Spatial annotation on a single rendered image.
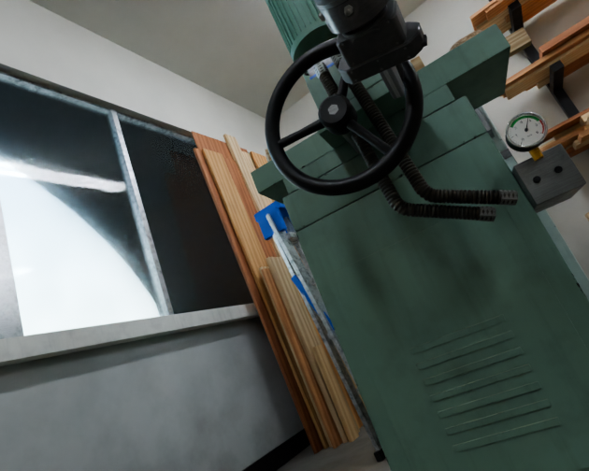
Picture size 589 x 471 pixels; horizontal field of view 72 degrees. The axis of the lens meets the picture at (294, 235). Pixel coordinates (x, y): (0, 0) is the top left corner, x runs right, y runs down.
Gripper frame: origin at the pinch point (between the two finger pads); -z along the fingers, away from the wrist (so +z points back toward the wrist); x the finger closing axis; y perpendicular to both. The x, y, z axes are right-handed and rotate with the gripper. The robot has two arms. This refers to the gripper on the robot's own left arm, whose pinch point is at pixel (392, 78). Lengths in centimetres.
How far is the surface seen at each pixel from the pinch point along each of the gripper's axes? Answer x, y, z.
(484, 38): 12.0, 27.1, -16.3
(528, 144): 14.8, 2.4, -23.3
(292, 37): -32, 50, -7
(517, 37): 18, 41, -28
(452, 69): 5.4, 23.0, -17.5
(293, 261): -82, 37, -87
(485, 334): 1.4, -22.8, -41.8
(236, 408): -131, -16, -126
